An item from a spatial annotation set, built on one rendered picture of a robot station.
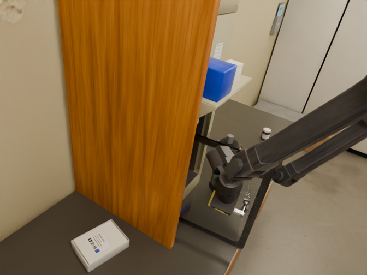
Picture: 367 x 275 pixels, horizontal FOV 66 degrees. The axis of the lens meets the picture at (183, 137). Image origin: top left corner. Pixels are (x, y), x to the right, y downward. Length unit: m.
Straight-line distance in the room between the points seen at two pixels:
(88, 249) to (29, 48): 0.66
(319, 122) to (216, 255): 0.69
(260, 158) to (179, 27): 0.35
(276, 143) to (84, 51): 0.61
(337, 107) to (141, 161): 0.59
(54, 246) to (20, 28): 0.71
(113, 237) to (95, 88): 0.52
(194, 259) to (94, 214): 0.43
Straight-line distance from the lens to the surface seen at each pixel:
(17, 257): 1.15
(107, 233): 1.10
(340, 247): 2.83
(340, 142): 1.09
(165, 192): 0.93
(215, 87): 0.80
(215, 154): 0.78
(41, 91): 1.04
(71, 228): 1.18
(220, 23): 0.95
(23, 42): 0.97
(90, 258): 1.05
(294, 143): 0.63
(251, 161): 0.68
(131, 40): 0.79
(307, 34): 3.85
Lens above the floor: 1.85
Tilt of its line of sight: 33 degrees down
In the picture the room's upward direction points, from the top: 9 degrees clockwise
